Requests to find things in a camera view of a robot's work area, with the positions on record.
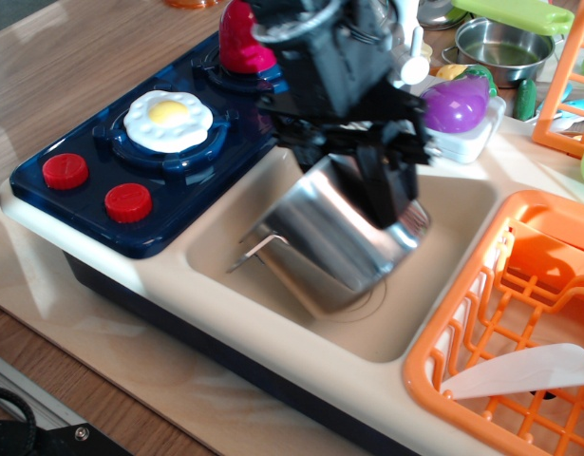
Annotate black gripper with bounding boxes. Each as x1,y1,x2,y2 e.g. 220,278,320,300
257,83,431,229

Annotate stainless steel pot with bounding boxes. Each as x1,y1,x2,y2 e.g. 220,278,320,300
230,155,430,315

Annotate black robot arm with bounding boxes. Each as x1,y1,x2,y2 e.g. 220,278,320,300
249,1,430,228

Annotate cream toy sink unit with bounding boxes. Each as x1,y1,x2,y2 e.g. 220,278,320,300
1,119,584,455

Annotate grey toy faucet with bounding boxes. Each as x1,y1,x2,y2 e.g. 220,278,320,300
389,1,429,88

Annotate white faucet base tray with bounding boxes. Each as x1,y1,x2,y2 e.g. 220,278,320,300
427,96,506,164

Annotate purple toy eggplant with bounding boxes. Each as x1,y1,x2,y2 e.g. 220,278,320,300
421,75,490,133

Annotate magenta toy pepper shaker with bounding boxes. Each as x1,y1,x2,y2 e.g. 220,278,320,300
219,0,276,75

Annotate white toy fried egg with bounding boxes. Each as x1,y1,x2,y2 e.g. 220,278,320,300
123,90,214,153

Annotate green toy cucumber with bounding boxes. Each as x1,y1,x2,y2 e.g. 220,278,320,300
512,79,537,121

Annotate small steel bowl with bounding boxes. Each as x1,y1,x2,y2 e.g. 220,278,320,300
441,17,556,88

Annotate orange dish drying rack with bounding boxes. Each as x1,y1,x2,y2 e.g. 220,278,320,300
404,190,584,455

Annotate red stove knob right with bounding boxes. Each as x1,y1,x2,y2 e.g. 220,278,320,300
104,182,153,223

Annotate red stove knob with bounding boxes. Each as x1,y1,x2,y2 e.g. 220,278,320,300
104,182,153,223
42,153,89,190

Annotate green plastic cutting board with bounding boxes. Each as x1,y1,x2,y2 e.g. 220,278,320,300
451,0,575,36

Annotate blue toy stove top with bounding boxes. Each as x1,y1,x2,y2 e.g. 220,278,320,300
9,34,287,258

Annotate red stove knob left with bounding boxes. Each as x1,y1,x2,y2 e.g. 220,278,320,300
42,153,89,190

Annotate white plastic spatula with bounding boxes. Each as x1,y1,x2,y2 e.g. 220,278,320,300
440,343,584,400

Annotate orange wire rack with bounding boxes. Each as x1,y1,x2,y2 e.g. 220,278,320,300
531,0,584,160

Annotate black metal bracket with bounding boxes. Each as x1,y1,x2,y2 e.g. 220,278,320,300
37,423,131,456

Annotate black cable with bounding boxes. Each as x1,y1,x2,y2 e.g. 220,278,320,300
0,385,39,456

